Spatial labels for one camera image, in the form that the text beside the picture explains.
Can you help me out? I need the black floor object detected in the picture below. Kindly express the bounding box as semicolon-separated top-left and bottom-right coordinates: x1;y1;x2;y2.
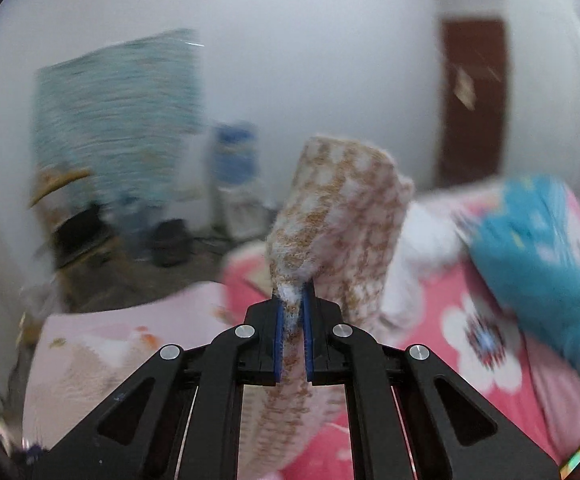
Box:
152;220;188;266

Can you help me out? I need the white fluffy cloth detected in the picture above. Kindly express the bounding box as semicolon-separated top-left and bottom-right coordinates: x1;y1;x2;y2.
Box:
380;202;471;331

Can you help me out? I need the black bag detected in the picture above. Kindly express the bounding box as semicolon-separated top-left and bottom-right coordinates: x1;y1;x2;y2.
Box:
52;205;108;266

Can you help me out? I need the dark brown door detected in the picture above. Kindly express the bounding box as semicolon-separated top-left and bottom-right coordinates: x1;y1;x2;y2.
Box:
437;19;508;188

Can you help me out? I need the pink floral blanket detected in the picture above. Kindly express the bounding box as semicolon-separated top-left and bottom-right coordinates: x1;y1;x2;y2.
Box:
220;180;580;476

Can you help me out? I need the beige white checkered sweater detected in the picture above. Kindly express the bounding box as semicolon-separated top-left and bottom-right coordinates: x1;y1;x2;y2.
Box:
240;135;416;480

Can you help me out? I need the wooden chair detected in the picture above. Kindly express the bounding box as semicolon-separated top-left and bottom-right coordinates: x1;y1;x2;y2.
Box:
30;167;126;281

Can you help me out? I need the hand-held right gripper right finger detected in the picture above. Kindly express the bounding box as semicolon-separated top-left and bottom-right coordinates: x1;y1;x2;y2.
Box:
302;284;561;480

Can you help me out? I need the teal patterned wall cloth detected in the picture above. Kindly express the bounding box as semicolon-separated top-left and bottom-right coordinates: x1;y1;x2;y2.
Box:
32;29;203;211

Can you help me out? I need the blue plush garment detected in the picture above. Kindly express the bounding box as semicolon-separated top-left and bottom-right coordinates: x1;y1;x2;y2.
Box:
465;175;580;411

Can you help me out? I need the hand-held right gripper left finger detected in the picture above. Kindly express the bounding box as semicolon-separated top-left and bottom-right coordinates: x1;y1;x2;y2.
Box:
32;296;286;480

